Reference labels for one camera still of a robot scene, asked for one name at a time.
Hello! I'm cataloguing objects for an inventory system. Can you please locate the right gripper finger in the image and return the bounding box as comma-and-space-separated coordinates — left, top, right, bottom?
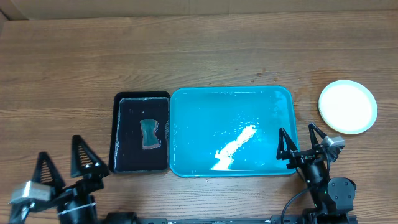
276, 128, 299, 160
308, 123, 326, 149

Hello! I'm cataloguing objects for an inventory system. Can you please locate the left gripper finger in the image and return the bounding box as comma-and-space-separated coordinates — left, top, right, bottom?
31, 152, 65, 195
70, 135, 109, 178

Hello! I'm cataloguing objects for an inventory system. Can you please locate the light blue plate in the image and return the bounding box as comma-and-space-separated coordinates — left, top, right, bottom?
318, 80, 378, 135

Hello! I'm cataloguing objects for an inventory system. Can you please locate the green scrub sponge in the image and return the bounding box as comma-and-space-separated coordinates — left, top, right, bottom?
140, 119, 160, 150

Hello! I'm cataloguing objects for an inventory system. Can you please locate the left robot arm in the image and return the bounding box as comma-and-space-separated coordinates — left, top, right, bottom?
31, 135, 109, 223

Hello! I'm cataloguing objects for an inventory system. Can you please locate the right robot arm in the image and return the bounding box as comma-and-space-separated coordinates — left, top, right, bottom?
271, 123, 358, 224

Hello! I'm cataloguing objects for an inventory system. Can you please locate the black tray with water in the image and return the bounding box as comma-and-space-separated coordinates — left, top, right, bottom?
109, 91, 170, 174

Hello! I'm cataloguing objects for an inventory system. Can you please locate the teal plastic tray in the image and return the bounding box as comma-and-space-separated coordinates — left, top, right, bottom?
169, 85, 299, 177

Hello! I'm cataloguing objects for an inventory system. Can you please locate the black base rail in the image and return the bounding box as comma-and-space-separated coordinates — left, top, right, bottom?
102, 212, 358, 224

